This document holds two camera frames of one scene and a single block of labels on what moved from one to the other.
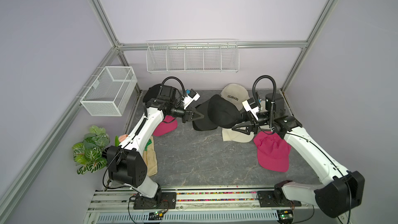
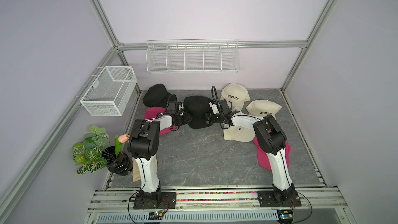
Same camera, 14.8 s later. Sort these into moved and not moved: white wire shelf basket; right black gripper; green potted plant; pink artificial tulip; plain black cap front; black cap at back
Moved: right black gripper; plain black cap front
Not moved: black cap at back; green potted plant; pink artificial tulip; white wire shelf basket
